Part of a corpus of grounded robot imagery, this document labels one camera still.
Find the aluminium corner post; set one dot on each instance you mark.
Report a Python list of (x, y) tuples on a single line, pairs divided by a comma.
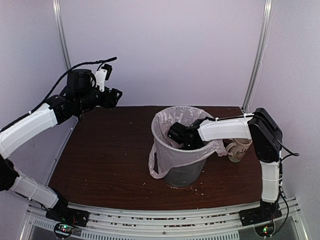
[(61, 32), (261, 47)]

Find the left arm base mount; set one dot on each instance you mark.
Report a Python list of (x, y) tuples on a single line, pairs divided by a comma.
[(68, 221)]

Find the pink plastic trash bag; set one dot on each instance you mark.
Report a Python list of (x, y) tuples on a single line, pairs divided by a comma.
[(165, 153)]

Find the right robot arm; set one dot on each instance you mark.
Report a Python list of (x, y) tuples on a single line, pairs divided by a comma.
[(261, 129)]

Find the left aluminium corner post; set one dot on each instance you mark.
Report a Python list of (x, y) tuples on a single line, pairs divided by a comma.
[(61, 32)]

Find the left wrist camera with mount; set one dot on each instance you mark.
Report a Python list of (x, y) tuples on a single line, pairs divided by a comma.
[(103, 74)]

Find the cream patterned mug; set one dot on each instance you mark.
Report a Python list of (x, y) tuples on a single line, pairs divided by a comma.
[(236, 148)]

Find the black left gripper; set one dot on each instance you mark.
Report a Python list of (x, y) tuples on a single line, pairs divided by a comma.
[(110, 100)]

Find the grey mesh trash bin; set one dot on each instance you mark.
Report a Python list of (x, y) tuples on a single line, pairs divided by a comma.
[(184, 172)]

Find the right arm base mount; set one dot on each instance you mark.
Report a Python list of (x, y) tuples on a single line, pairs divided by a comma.
[(262, 220)]

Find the right aluminium corner post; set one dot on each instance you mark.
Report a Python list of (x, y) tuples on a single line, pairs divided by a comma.
[(261, 47)]

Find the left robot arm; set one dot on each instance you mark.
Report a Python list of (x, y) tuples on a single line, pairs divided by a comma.
[(83, 92)]

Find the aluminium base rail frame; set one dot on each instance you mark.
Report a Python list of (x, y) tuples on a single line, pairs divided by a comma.
[(220, 223)]

